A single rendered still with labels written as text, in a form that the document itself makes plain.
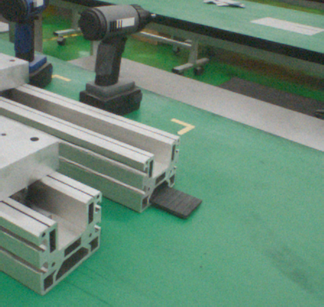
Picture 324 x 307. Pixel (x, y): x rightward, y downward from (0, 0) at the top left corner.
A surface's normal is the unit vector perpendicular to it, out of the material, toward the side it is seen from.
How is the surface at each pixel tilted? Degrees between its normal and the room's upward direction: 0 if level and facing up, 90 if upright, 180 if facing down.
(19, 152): 0
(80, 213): 90
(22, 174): 90
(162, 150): 90
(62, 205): 90
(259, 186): 0
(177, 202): 0
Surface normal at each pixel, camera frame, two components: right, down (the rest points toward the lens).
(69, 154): -0.51, 0.35
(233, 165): 0.10, -0.89
